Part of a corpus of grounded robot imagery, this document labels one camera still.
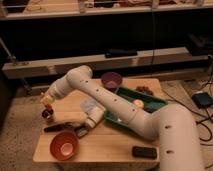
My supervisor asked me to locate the green plastic tray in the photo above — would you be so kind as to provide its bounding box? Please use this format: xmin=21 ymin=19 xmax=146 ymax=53
xmin=104 ymin=87 xmax=167 ymax=129

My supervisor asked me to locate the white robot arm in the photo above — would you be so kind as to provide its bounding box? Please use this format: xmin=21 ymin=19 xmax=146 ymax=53
xmin=41 ymin=65 xmax=205 ymax=171

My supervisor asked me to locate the small metal cup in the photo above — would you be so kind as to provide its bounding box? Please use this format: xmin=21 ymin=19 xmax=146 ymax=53
xmin=42 ymin=109 xmax=54 ymax=124

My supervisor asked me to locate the clear plastic bag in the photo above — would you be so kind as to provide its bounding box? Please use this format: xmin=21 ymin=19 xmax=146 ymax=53
xmin=80 ymin=98 xmax=97 ymax=113

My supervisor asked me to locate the small dark box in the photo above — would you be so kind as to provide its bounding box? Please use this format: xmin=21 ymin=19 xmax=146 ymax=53
xmin=74 ymin=125 xmax=89 ymax=138

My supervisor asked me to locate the white cylindrical bottle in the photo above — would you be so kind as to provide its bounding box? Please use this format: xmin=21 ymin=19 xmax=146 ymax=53
xmin=85 ymin=107 xmax=104 ymax=128

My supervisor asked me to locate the orange bowl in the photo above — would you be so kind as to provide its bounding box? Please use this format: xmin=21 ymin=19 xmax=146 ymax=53
xmin=50 ymin=131 xmax=78 ymax=161

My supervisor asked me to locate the purple bowl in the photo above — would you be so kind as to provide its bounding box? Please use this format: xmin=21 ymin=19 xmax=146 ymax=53
xmin=101 ymin=72 xmax=123 ymax=90

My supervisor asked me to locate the wooden low shelf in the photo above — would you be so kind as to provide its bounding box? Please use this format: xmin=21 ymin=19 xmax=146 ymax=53
xmin=2 ymin=47 xmax=208 ymax=79

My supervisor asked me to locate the black object on shelf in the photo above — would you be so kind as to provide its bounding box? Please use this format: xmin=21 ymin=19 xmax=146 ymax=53
xmin=105 ymin=49 xmax=137 ymax=58

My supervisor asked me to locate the peach apple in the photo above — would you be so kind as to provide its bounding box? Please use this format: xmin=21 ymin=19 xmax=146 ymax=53
xmin=133 ymin=99 xmax=144 ymax=109

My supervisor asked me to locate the brown dried food pile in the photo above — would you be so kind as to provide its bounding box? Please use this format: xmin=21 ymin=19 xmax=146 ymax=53
xmin=136 ymin=86 xmax=154 ymax=95

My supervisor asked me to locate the dark green sponge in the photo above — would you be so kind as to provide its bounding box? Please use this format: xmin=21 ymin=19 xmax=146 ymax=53
xmin=144 ymin=102 xmax=164 ymax=113

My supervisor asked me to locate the black rectangular remote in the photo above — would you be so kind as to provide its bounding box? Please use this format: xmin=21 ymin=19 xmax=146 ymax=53
xmin=132 ymin=146 xmax=157 ymax=159

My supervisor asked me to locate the black power adapter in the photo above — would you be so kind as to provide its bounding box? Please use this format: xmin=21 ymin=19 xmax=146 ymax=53
xmin=192 ymin=92 xmax=213 ymax=108

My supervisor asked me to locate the dark handled tool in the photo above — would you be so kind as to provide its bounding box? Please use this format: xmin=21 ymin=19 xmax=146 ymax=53
xmin=43 ymin=122 xmax=74 ymax=133

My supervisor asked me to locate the black cable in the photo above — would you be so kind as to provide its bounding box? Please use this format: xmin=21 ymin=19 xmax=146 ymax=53
xmin=161 ymin=87 xmax=213 ymax=147

